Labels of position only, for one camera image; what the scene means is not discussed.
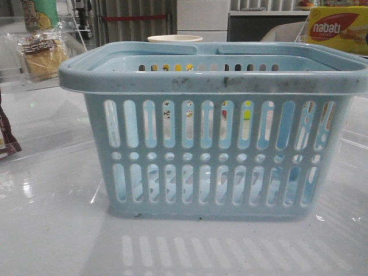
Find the packaged bread slice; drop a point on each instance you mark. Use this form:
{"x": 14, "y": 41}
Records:
{"x": 39, "y": 54}

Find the light blue plastic basket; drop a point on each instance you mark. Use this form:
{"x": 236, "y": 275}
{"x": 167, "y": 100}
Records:
{"x": 222, "y": 130}

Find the beige paper cup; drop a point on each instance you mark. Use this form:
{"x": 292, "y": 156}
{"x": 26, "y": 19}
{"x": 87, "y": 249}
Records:
{"x": 177, "y": 38}

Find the white drawer cabinet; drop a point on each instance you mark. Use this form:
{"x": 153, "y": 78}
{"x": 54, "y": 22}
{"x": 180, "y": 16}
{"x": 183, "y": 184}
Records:
{"x": 208, "y": 19}

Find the maroon snack bag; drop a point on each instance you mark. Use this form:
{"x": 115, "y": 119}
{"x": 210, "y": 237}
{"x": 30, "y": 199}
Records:
{"x": 9, "y": 144}

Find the clear acrylic shelf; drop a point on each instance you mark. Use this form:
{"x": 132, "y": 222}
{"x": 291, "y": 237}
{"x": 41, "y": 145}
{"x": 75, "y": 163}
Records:
{"x": 12, "y": 78}

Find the green cartoon snack can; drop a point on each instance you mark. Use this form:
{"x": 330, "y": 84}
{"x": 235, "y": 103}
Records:
{"x": 39, "y": 14}

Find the yellow nabati wafer box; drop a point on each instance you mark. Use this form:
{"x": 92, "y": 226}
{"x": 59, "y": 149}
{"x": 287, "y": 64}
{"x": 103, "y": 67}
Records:
{"x": 343, "y": 28}

